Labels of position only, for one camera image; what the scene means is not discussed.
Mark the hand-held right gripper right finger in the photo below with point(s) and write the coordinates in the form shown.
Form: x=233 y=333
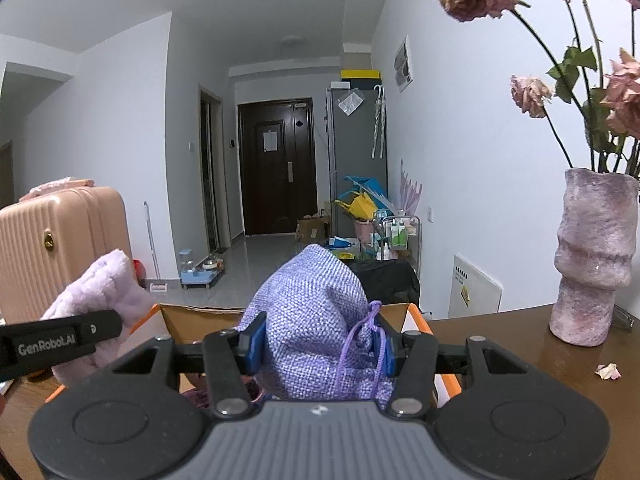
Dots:
x=387 y=355

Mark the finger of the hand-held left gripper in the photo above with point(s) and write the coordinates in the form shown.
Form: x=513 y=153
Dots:
x=45 y=345

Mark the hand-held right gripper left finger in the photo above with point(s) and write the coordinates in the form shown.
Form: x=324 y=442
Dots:
x=252 y=345

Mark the orange cardboard box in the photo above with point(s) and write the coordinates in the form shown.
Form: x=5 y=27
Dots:
x=200 y=320

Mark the pink plush toy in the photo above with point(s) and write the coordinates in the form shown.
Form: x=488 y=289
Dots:
x=107 y=285

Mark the black bag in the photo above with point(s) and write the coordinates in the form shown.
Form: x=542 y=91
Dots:
x=390 y=280

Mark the blue pet feeder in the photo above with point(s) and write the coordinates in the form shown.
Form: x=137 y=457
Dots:
x=192 y=272

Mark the pink ribbed suitcase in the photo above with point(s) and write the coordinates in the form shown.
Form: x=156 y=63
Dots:
x=60 y=250

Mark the white mop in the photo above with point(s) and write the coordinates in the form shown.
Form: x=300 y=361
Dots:
x=159 y=287

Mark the red object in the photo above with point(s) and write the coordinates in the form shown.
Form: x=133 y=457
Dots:
x=139 y=272

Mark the trolley cart with bottles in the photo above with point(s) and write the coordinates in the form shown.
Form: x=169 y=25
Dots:
x=397 y=235

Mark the pink plastic bucket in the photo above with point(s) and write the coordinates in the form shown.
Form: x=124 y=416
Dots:
x=364 y=230

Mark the brown cardboard carton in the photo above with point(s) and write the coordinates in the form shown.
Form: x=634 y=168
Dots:
x=312 y=230

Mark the yellow plastic stool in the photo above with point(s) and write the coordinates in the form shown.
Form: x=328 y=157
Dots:
x=357 y=207

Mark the dark wooden entrance door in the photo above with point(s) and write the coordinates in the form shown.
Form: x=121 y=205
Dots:
x=275 y=195

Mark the pink folded cloth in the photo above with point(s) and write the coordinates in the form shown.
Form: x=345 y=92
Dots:
x=55 y=187

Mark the purple feather decoration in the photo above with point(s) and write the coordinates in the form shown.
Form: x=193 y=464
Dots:
x=411 y=192

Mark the blue plastic stool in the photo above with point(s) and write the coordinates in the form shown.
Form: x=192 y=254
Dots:
x=362 y=182

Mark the brown room door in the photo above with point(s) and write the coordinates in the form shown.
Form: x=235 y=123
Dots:
x=6 y=175

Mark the dark side door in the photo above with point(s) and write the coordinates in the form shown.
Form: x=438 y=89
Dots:
x=210 y=175

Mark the grey refrigerator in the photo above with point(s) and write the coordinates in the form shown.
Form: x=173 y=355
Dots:
x=355 y=160

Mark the white paper notice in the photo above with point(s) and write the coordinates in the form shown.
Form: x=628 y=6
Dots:
x=270 y=141

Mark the fallen pink petal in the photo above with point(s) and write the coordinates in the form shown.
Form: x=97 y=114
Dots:
x=607 y=371

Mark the pink textured vase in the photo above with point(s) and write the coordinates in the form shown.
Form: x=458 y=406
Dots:
x=590 y=260

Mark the white folded umbrella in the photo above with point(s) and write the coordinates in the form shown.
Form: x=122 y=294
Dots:
x=378 y=120

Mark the dark small object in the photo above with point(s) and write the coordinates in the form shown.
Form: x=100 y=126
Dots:
x=622 y=317

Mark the clear plastic bag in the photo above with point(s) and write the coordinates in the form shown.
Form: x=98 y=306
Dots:
x=350 y=102

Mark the yellow black box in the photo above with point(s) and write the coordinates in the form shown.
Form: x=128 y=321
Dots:
x=360 y=73

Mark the white wall outlet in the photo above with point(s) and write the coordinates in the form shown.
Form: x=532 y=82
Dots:
x=431 y=215

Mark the white electrical wall panel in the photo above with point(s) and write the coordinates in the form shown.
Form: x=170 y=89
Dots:
x=404 y=62

